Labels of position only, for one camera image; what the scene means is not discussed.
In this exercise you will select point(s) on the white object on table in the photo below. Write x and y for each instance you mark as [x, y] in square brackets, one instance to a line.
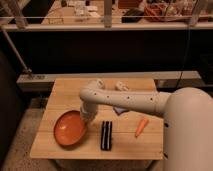
[121, 86]

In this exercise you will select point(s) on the orange toy carrot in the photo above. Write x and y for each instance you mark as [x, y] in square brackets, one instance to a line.
[142, 124]

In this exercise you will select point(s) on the diagonal metal pole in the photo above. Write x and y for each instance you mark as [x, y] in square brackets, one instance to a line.
[26, 69]

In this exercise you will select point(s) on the orange ceramic bowl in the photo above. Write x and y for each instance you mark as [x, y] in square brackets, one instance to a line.
[69, 129]

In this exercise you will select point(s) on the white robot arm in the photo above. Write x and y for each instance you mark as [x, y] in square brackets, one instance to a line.
[187, 114]

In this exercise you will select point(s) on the wooden table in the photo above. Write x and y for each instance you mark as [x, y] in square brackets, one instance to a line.
[125, 144]

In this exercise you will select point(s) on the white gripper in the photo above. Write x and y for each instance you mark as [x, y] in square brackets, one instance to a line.
[87, 115]

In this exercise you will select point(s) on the blue cloth piece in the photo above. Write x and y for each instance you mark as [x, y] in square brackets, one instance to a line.
[120, 111]

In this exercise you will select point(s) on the black white striped block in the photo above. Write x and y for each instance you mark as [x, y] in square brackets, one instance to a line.
[106, 136]

